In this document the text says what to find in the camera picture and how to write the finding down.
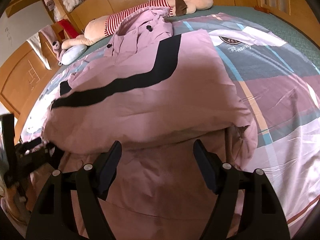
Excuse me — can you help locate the pink coat with black stripe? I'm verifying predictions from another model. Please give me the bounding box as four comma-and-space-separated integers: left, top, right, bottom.
41, 6, 258, 240

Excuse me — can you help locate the wooden headboard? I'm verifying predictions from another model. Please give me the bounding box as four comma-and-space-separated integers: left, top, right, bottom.
0, 42, 59, 142

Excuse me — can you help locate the light blue round cushion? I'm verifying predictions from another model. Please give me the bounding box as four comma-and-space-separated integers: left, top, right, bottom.
60, 44, 87, 66

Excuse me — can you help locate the white towel on headboard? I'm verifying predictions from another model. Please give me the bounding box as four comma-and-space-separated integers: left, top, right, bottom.
26, 33, 51, 70

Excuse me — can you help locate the pink plush toy hanging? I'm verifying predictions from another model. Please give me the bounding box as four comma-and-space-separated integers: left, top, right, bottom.
40, 25, 66, 65

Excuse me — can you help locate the plaid pastel bed quilt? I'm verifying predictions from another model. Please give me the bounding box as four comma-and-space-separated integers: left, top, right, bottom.
20, 12, 320, 238

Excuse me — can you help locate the red cloth on chair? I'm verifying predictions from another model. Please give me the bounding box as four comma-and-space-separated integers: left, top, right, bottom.
57, 19, 80, 38

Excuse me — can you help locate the white bedding in shelf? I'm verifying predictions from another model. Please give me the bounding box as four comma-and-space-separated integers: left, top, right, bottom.
54, 0, 82, 22

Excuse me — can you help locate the green bed mattress sheet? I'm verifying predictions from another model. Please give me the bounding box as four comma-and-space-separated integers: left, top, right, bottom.
75, 7, 319, 86

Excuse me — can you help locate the wooden footboard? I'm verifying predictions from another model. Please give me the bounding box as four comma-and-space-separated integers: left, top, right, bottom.
258, 0, 320, 44

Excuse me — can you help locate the plush dog with striped shirt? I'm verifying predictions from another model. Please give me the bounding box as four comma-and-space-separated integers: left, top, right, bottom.
61, 0, 214, 50

